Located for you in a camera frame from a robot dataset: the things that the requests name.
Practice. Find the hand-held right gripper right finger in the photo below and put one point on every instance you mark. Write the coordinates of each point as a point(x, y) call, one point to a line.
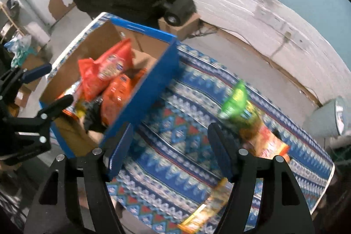
point(222, 151)

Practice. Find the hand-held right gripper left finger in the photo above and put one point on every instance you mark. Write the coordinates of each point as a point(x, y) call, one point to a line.
point(120, 149)

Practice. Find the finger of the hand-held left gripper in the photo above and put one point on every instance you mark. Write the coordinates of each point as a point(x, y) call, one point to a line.
point(38, 71)
point(61, 103)

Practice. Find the black snack packet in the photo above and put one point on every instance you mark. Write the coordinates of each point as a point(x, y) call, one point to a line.
point(93, 116)

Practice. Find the red snack packet white label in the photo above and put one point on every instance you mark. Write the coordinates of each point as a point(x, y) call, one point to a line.
point(107, 69)

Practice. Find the blue cardboard box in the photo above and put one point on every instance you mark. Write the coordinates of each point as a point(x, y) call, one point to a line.
point(153, 86)

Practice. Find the white teal plastic bag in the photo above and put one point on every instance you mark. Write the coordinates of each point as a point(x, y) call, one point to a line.
point(19, 47)

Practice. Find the orange red snack packet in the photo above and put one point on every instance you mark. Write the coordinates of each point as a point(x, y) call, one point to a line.
point(271, 144)

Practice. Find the orange gold long snack packet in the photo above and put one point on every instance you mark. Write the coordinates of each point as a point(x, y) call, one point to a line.
point(203, 213)

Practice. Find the blue patterned blanket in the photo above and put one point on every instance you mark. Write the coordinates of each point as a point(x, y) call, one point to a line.
point(178, 102)

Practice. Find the grey waste bin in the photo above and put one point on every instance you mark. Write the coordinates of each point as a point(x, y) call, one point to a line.
point(323, 118)

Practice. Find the wooden frame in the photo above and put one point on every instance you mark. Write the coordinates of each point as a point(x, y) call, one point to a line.
point(9, 18)

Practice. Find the white wall socket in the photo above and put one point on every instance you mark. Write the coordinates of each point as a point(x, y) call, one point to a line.
point(300, 39)
point(274, 20)
point(288, 29)
point(260, 10)

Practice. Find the black camera device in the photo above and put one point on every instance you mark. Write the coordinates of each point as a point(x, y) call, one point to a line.
point(178, 10)

